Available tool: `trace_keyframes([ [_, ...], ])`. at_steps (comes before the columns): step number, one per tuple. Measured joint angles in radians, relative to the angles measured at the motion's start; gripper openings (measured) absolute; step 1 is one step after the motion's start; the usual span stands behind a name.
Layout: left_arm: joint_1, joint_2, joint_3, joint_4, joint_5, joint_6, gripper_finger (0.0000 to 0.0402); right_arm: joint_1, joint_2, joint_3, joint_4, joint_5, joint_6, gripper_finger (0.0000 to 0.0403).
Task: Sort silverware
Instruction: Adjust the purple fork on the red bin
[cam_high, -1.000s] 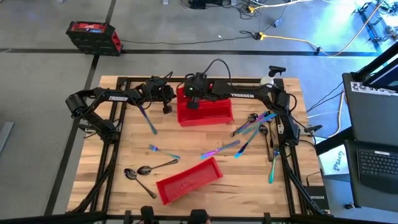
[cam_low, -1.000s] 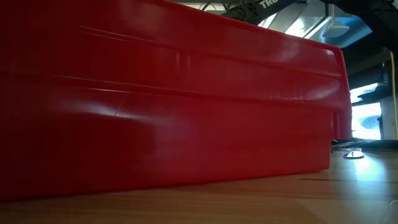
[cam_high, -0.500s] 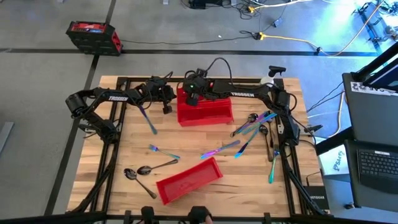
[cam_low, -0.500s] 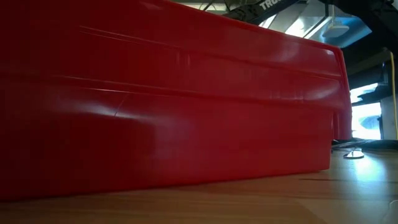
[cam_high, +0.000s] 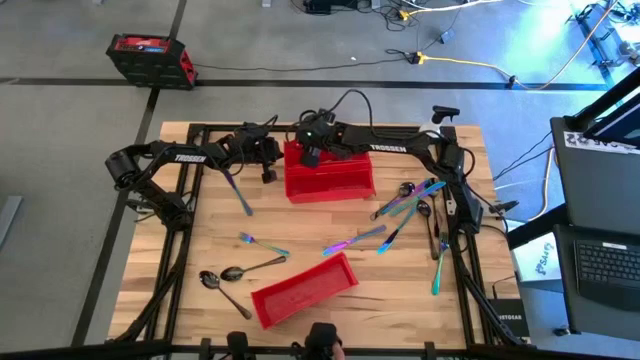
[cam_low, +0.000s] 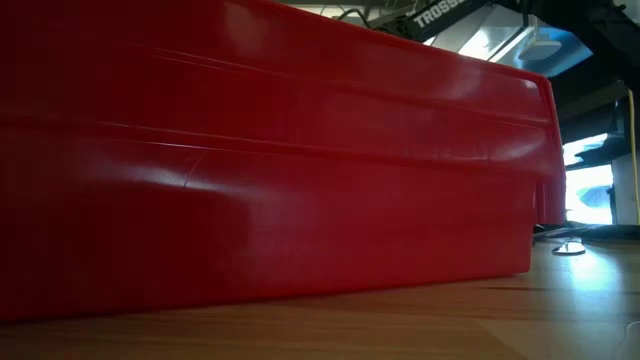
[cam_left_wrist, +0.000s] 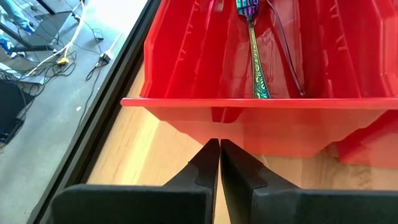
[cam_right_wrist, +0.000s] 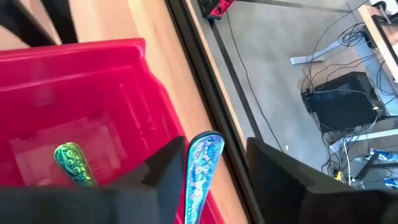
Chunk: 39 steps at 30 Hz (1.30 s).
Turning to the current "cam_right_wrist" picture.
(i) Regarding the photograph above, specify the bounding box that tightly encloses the wooden desk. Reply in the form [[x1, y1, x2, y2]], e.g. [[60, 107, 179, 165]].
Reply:
[[357, 4, 398, 82]]

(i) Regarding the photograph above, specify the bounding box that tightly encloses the white desk foot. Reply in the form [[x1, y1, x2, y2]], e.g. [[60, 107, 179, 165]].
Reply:
[[328, 127, 398, 153], [289, 39, 343, 66]]

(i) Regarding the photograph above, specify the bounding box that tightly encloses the black cable bundle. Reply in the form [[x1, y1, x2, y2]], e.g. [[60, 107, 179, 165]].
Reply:
[[300, 21, 398, 94]]

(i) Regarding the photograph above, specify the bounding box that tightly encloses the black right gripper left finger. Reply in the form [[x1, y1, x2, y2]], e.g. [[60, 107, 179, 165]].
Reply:
[[0, 136, 188, 224]]

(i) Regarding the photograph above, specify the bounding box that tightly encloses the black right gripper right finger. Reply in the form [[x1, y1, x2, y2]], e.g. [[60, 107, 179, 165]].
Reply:
[[246, 136, 398, 224]]

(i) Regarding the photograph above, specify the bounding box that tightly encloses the red plastic bin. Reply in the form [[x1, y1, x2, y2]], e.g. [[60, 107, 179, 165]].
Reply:
[[0, 37, 225, 224]]

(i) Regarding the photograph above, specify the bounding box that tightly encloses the black metal table frame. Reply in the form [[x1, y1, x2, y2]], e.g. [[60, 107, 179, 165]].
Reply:
[[0, 0, 266, 224]]

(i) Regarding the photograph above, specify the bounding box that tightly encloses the long black floor cable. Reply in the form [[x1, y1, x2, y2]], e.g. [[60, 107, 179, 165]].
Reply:
[[224, 11, 285, 153]]

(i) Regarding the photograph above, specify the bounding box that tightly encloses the black floor computer box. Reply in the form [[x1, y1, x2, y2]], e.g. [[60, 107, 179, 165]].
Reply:
[[300, 71, 382, 135]]

